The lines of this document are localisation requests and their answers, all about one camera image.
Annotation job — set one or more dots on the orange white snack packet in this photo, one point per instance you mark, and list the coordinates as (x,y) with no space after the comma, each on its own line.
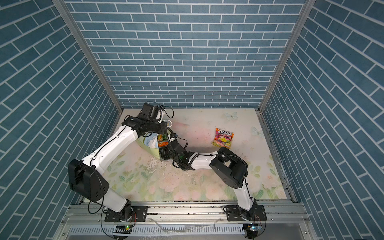
(162,141)

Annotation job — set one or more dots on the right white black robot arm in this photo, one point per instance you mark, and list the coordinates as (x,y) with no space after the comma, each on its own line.
(229,167)

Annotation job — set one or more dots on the pastel printed paper bag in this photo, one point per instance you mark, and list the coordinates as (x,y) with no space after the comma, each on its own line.
(149,143)

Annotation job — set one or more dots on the white slotted cable duct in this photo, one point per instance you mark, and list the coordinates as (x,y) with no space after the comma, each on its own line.
(155,231)

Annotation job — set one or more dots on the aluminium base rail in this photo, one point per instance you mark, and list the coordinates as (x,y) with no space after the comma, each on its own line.
(285,221)

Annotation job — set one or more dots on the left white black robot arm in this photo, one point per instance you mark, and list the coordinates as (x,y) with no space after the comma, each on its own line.
(86,175)

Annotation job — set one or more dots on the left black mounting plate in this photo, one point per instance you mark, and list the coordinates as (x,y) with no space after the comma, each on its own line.
(128,214)

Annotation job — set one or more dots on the black mounting plate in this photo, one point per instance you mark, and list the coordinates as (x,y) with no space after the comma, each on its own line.
(128,214)
(235,214)

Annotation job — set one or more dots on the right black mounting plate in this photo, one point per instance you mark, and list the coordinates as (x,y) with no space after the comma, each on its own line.
(235,214)

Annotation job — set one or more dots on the orange Fox's fruits candy bag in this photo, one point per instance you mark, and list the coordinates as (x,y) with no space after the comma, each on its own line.
(223,138)

